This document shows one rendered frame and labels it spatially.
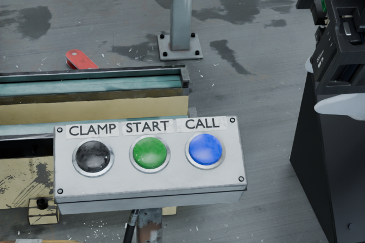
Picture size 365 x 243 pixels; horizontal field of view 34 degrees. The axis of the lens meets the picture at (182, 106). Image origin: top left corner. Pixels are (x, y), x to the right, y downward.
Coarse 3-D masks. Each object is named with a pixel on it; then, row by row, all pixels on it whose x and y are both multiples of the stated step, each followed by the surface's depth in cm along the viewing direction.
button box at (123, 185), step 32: (64, 128) 54; (96, 128) 54; (128, 128) 54; (160, 128) 54; (192, 128) 55; (224, 128) 55; (64, 160) 52; (128, 160) 53; (192, 160) 53; (224, 160) 54; (64, 192) 51; (96, 192) 51; (128, 192) 52; (160, 192) 52; (192, 192) 53; (224, 192) 54
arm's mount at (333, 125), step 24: (312, 96) 79; (312, 120) 80; (336, 120) 78; (360, 120) 79; (312, 144) 81; (336, 144) 78; (360, 144) 78; (312, 168) 82; (336, 168) 77; (360, 168) 78; (312, 192) 83; (336, 192) 77; (360, 192) 78; (336, 216) 77; (360, 216) 77; (336, 240) 77; (360, 240) 77
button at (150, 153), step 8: (136, 144) 53; (144, 144) 53; (152, 144) 53; (160, 144) 53; (136, 152) 52; (144, 152) 52; (152, 152) 52; (160, 152) 53; (136, 160) 52; (144, 160) 52; (152, 160) 52; (160, 160) 52; (144, 168) 52; (152, 168) 52
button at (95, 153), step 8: (88, 144) 52; (96, 144) 52; (104, 144) 53; (80, 152) 52; (88, 152) 52; (96, 152) 52; (104, 152) 52; (80, 160) 52; (88, 160) 52; (96, 160) 52; (104, 160) 52; (80, 168) 52; (88, 168) 51; (96, 168) 52; (104, 168) 52
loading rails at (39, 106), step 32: (0, 96) 82; (32, 96) 83; (64, 96) 83; (96, 96) 84; (128, 96) 85; (160, 96) 85; (0, 128) 77; (32, 128) 77; (0, 160) 76; (32, 160) 77; (0, 192) 80; (32, 192) 80; (32, 224) 80
